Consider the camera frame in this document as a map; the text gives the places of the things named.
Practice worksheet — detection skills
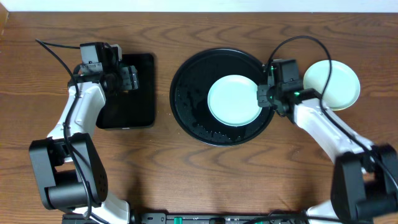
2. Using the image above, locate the mint green plate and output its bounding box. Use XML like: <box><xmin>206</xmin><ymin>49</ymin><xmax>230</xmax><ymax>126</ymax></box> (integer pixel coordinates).
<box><xmin>303</xmin><ymin>60</ymin><xmax>361</xmax><ymax>111</ymax></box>
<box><xmin>207</xmin><ymin>75</ymin><xmax>262</xmax><ymax>127</ymax></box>

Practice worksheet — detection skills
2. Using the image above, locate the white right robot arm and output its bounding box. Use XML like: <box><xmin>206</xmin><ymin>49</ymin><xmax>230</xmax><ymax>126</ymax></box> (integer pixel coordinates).
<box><xmin>257</xmin><ymin>85</ymin><xmax>397</xmax><ymax>222</ymax></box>

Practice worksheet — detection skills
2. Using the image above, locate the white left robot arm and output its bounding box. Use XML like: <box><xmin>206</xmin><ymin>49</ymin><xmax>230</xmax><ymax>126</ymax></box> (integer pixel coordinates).
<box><xmin>29</xmin><ymin>66</ymin><xmax>138</xmax><ymax>223</ymax></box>

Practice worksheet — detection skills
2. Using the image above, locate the black rectangular tray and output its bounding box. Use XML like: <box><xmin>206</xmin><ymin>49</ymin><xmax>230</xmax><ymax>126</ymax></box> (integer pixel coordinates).
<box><xmin>96</xmin><ymin>53</ymin><xmax>155</xmax><ymax>129</ymax></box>

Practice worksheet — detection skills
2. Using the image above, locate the black round tray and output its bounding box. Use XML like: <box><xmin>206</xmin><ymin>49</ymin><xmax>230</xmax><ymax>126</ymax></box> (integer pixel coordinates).
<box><xmin>170</xmin><ymin>48</ymin><xmax>274</xmax><ymax>146</ymax></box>

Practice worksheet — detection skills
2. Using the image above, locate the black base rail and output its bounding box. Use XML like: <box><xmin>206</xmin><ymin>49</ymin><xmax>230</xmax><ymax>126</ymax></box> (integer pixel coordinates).
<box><xmin>129</xmin><ymin>209</ymin><xmax>310</xmax><ymax>224</ymax></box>

